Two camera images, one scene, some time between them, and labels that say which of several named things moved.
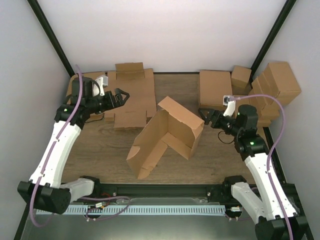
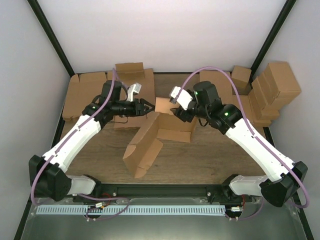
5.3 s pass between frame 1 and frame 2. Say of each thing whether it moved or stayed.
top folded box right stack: stayed
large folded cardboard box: stayed
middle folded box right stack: stayed
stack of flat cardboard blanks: stayed
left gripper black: moved
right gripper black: moved
